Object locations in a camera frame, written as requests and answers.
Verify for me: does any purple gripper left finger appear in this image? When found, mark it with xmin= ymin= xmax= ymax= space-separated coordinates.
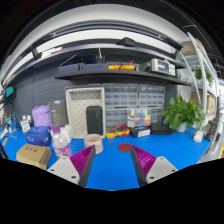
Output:
xmin=46 ymin=144 xmax=97 ymax=188

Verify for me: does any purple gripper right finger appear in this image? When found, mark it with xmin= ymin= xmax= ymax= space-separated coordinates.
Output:
xmin=129 ymin=145 xmax=179 ymax=188

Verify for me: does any clear plastic water bottle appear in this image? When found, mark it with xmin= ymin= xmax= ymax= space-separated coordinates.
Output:
xmin=51 ymin=126 xmax=72 ymax=158

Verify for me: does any red round coaster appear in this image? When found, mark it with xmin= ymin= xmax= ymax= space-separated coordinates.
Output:
xmin=118 ymin=143 xmax=131 ymax=152

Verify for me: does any beige ceramic cup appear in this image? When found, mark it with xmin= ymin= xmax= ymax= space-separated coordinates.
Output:
xmin=84 ymin=134 xmax=103 ymax=154

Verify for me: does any black labelled box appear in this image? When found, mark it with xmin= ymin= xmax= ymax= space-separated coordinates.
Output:
xmin=130 ymin=126 xmax=151 ymax=138

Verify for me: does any black flat box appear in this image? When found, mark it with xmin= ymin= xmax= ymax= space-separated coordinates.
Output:
xmin=150 ymin=123 xmax=173 ymax=135

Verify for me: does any yellow red multimeter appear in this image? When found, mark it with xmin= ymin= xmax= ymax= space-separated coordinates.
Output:
xmin=106 ymin=124 xmax=130 ymax=138

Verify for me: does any brown cardboard box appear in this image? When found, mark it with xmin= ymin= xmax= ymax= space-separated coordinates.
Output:
xmin=16 ymin=144 xmax=52 ymax=170

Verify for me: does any colourful parts organizer box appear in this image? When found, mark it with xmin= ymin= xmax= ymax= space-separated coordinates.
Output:
xmin=127 ymin=108 xmax=151 ymax=127

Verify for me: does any black zip case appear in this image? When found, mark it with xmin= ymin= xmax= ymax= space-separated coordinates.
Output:
xmin=86 ymin=106 xmax=103 ymax=135

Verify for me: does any blue NUC box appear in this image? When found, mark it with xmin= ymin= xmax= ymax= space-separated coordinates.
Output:
xmin=25 ymin=126 xmax=51 ymax=146

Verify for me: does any dark grey flat box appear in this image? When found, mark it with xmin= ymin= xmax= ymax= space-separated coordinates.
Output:
xmin=48 ymin=100 xmax=68 ymax=126

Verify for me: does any green potted plant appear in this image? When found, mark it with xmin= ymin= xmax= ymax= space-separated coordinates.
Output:
xmin=162 ymin=95 xmax=205 ymax=130

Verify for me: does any white perforated tray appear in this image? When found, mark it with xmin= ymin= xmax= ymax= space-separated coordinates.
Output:
xmin=66 ymin=87 xmax=105 ymax=139

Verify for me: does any purple plastic bag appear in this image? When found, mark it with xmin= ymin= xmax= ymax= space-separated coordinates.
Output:
xmin=32 ymin=105 xmax=52 ymax=126

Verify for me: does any grey small-parts drawer cabinet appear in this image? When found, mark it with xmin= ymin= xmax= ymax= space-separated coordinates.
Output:
xmin=103 ymin=83 xmax=165 ymax=131

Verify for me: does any dark blue shelf bin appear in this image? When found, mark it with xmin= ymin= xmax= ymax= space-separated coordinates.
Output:
xmin=58 ymin=55 xmax=80 ymax=74

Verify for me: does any white electronic instrument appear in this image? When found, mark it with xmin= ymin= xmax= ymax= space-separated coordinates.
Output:
xmin=151 ymin=58 xmax=175 ymax=76

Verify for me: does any yellow tool on shelf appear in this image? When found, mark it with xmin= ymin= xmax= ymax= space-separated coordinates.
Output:
xmin=108 ymin=60 xmax=135 ymax=70

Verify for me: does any dark grey wall shelf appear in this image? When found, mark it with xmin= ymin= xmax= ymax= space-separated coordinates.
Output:
xmin=54 ymin=69 xmax=190 ymax=86

